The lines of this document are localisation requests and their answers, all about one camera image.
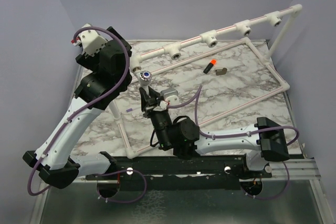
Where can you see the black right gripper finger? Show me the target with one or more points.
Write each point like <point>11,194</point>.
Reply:
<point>144,98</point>
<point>154,98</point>

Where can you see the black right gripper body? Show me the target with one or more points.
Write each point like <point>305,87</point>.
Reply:
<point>161,122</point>

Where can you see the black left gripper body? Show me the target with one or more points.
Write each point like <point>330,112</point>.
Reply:
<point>91,62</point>

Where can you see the white plastic water faucet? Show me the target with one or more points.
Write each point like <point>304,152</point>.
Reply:
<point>144,78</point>

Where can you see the white pipe frame with fittings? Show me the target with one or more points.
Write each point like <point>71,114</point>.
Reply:
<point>251,88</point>

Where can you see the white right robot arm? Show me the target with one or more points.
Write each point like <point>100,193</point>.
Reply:
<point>265,140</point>

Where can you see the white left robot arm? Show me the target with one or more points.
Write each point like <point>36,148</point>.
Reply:
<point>53,160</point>

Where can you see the orange cap black highlighter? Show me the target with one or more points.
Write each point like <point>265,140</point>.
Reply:
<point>209,66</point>

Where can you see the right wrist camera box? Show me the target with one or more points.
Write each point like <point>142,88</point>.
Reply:
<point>170,97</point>

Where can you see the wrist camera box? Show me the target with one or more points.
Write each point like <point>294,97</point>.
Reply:
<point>170,97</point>
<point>90,41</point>

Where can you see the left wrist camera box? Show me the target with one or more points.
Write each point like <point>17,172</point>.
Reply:
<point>90,41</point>

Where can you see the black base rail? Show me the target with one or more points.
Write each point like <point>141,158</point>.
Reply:
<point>172,173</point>

